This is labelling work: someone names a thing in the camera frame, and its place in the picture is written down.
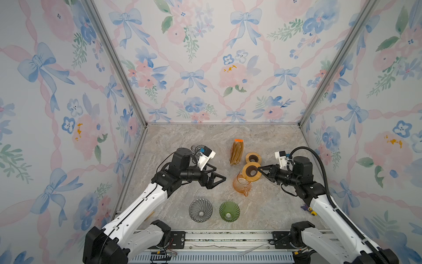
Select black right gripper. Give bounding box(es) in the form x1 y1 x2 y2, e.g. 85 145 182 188
258 165 301 189

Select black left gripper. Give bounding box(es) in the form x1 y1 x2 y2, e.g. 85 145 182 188
180 163 225 189

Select wooden ring holder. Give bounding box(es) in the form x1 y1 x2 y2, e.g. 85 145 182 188
242 162 262 182
245 152 262 164

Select orange glass carafe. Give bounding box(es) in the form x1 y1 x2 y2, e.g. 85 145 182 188
233 173 252 197

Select green glass dripper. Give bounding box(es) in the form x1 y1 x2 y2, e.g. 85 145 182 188
219 201 241 222

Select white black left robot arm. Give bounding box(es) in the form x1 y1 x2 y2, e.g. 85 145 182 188
82 146 226 264

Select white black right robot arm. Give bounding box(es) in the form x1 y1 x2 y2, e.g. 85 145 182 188
257 156 399 264

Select grey glass dripper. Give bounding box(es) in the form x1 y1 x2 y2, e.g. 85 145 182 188
189 198 213 223

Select clear grey glass carafe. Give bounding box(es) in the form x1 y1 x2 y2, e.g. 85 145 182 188
191 145 205 156

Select colourful small toy figures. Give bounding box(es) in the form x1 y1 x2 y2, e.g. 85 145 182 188
301 205 318 216

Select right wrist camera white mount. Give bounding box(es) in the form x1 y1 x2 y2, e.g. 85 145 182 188
275 151 289 169

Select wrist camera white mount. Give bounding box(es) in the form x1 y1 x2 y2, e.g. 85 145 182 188
275 151 289 169
197 146 216 170

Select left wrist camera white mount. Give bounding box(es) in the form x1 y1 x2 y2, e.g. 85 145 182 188
197 146 216 170

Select aluminium mounting rail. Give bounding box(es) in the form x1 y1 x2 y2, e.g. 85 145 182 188
125 229 334 264

